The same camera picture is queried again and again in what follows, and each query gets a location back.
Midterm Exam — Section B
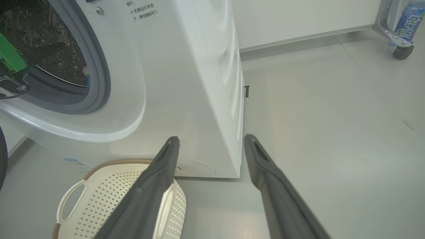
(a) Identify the metal foot with black caster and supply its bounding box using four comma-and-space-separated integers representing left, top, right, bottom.
373, 0, 414, 60

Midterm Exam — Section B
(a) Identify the white front-load washing machine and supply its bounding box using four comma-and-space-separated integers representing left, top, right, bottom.
0, 0, 245, 179

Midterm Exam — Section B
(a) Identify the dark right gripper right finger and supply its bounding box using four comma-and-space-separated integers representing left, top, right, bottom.
243, 134, 332, 239

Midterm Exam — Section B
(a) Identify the stainless steel washing machine drum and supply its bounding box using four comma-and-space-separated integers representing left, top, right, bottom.
0, 0, 88, 87

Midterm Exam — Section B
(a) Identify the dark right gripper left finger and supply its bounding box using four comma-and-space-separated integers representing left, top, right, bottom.
95, 136, 180, 239

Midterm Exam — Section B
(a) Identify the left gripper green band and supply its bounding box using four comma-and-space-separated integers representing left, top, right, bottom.
0, 33, 29, 99

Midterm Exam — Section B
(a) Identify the round white filter cap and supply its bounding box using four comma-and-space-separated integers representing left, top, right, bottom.
176, 160, 216, 176

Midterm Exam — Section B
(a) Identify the blue white energy label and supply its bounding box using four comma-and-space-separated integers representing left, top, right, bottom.
64, 158, 92, 171

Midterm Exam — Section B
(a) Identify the white partition panel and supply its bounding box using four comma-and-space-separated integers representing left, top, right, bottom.
232, 0, 382, 52

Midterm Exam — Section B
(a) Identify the dark round glass washer door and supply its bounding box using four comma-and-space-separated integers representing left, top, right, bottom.
0, 126, 8, 191

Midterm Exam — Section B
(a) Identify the cream perforated laundry basket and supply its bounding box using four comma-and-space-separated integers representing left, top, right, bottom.
52, 159, 187, 239

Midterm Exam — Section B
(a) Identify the blue labelled drink bottle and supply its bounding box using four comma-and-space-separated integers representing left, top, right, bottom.
393, 0, 425, 42

